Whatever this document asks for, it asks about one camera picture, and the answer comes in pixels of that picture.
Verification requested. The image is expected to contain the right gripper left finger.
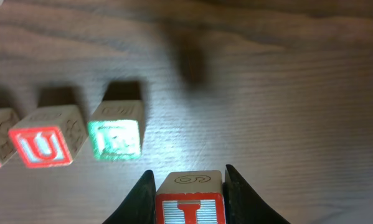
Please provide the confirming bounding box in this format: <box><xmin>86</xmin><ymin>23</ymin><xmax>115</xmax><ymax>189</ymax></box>
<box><xmin>103</xmin><ymin>170</ymin><xmax>156</xmax><ymax>224</ymax></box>

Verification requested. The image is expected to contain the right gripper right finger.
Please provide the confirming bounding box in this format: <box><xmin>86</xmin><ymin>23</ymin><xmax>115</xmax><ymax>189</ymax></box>
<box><xmin>223</xmin><ymin>164</ymin><xmax>290</xmax><ymax>224</ymax></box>

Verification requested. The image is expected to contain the red I block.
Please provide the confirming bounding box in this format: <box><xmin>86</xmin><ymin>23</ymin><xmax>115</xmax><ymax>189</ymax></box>
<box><xmin>156</xmin><ymin>170</ymin><xmax>226</xmax><ymax>224</ymax></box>

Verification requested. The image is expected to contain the green R block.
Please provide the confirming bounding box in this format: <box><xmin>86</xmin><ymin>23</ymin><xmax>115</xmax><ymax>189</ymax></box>
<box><xmin>87</xmin><ymin>100</ymin><xmax>146</xmax><ymax>161</ymax></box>

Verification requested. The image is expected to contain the red U block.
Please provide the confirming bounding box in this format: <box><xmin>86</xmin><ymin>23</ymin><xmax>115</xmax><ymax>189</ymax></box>
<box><xmin>8</xmin><ymin>105</ymin><xmax>88</xmax><ymax>169</ymax></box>

